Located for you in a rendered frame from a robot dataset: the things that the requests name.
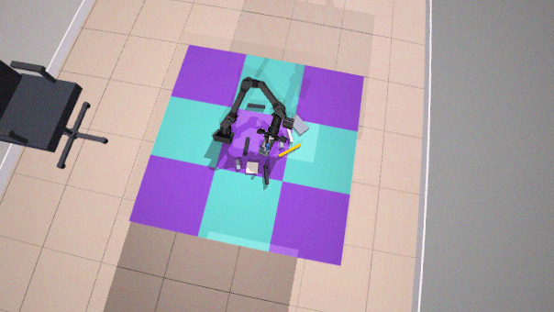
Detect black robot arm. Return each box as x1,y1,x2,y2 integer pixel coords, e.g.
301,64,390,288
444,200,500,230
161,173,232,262
218,77,294,137

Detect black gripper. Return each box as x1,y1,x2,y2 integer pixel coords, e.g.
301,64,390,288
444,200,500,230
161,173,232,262
257,124,287,148

